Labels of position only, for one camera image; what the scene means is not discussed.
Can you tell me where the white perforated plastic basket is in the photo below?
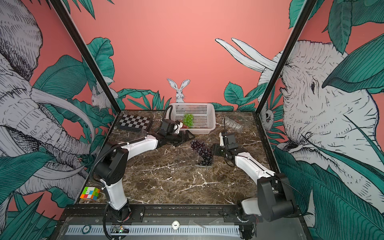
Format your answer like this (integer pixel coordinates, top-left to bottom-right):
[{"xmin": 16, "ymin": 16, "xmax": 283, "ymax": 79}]
[{"xmin": 170, "ymin": 103, "xmax": 216, "ymax": 135}]

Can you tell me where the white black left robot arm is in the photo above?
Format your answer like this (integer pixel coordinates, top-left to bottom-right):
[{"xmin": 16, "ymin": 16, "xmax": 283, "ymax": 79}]
[{"xmin": 90, "ymin": 130, "xmax": 196, "ymax": 211}]

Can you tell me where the green grape bunch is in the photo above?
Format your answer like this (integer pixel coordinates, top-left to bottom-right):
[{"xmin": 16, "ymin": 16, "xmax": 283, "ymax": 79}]
[{"xmin": 183, "ymin": 114, "xmax": 194, "ymax": 128}]

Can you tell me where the purple grape bunch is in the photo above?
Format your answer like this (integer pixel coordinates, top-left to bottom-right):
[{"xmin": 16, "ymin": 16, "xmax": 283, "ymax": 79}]
[{"xmin": 190, "ymin": 139, "xmax": 214, "ymax": 166}]

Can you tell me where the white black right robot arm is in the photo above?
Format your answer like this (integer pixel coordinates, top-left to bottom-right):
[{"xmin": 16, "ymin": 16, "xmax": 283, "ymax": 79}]
[{"xmin": 211, "ymin": 144, "xmax": 298, "ymax": 222}]

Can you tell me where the black left frame post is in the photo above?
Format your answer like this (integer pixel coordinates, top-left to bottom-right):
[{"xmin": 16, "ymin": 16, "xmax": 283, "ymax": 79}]
[{"xmin": 50, "ymin": 0, "xmax": 121, "ymax": 115}]

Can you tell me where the white slotted cable duct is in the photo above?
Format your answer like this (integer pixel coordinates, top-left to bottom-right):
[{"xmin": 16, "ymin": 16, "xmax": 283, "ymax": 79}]
[{"xmin": 65, "ymin": 225, "xmax": 240, "ymax": 237}]

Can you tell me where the black left camera cable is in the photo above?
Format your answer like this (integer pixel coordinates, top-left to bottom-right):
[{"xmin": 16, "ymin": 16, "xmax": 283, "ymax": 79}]
[{"xmin": 161, "ymin": 104, "xmax": 174, "ymax": 122}]

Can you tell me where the black front mounting rail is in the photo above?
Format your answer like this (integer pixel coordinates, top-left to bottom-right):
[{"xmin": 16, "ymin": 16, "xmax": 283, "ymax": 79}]
[{"xmin": 59, "ymin": 204, "xmax": 304, "ymax": 224}]

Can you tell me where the black frame post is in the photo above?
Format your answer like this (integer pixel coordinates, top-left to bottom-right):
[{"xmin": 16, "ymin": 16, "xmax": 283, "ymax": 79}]
[
  {"xmin": 256, "ymin": 0, "xmax": 317, "ymax": 116},
  {"xmin": 50, "ymin": 0, "xmax": 121, "ymax": 115}
]

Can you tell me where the clear plastic clamshell container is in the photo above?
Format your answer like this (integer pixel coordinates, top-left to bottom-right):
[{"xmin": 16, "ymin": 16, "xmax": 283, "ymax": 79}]
[{"xmin": 191, "ymin": 140, "xmax": 215, "ymax": 168}]

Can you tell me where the black white chessboard box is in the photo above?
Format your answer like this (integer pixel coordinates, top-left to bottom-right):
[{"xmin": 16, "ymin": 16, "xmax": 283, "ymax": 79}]
[{"xmin": 117, "ymin": 114, "xmax": 153, "ymax": 132}]

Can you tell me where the colourful rubik cube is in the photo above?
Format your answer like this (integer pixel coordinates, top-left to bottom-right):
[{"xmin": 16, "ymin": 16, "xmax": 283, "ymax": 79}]
[{"xmin": 80, "ymin": 187, "xmax": 100, "ymax": 200}]

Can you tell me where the black right frame post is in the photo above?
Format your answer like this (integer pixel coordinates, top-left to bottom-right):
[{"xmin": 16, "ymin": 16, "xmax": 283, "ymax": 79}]
[{"xmin": 256, "ymin": 0, "xmax": 317, "ymax": 116}]

